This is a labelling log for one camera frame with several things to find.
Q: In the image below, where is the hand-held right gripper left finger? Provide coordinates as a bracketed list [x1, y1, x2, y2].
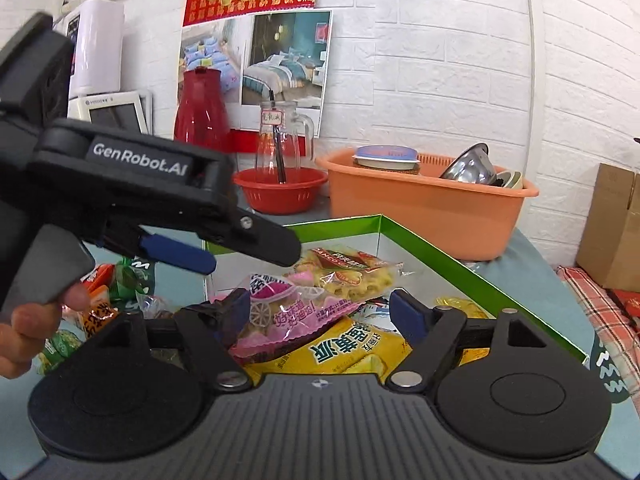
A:
[70, 287, 253, 393]

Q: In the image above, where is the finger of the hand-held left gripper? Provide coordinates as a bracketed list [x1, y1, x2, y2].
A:
[205, 210, 302, 267]
[104, 224, 217, 275]

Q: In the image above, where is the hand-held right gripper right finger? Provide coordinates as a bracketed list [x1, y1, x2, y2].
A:
[385, 289, 551, 392]

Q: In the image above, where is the green cardboard box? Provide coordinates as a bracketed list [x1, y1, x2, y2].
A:
[202, 214, 587, 376]

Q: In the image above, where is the pink snack packet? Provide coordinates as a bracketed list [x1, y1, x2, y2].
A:
[212, 272, 371, 366]

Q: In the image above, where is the large yellow snack bag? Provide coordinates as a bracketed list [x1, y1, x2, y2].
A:
[245, 316, 416, 376]

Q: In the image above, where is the clear yellow wheel snack packet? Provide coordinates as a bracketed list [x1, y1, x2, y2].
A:
[282, 246, 416, 306]

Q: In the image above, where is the person's left hand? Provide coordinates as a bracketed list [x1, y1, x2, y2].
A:
[0, 282, 92, 381]

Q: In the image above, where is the green snack packet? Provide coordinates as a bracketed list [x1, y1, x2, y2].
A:
[35, 330, 83, 376]
[115, 257, 157, 301]

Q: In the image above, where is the red plastic basket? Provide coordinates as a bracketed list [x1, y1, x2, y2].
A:
[232, 167, 329, 215]

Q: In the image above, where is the white screen device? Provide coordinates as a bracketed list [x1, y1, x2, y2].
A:
[67, 89, 153, 135]

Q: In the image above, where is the red snack packet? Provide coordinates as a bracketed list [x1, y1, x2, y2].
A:
[81, 262, 116, 291]

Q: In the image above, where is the dark stirring stick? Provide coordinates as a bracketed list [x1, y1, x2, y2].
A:
[269, 91, 287, 185]

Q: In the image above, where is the orange black-print snack packet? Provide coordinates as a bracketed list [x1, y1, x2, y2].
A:
[80, 285, 122, 342]

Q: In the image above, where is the glass pitcher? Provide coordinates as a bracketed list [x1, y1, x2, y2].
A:
[255, 101, 316, 185]

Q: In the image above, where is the red thermos jug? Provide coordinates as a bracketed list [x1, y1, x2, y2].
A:
[173, 66, 232, 153]

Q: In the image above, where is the orange plastic basin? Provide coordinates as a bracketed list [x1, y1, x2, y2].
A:
[315, 147, 540, 261]

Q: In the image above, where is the teal printed tablecloth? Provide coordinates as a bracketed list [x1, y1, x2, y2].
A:
[0, 227, 640, 461]

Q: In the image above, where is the white water purifier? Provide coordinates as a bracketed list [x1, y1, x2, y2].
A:
[65, 0, 126, 101]

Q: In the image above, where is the blue rim bowl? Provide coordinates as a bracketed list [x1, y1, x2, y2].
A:
[351, 145, 422, 171]

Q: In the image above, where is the steel bowl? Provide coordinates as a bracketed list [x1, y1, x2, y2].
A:
[439, 142, 496, 183]

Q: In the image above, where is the green rim bowl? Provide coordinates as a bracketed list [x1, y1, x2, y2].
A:
[492, 170, 525, 190]

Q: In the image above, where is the red plaid cloth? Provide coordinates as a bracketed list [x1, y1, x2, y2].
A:
[556, 265, 640, 343]

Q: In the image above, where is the red envelope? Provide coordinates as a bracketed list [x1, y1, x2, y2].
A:
[607, 287, 640, 320]

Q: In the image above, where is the brown cardboard box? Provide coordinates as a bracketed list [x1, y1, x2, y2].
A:
[575, 162, 640, 293]

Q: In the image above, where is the bedding photo wall poster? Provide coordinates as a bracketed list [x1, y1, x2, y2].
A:
[176, 10, 333, 133]

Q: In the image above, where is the thin white wall conduit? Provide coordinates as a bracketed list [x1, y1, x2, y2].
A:
[517, 0, 540, 233]

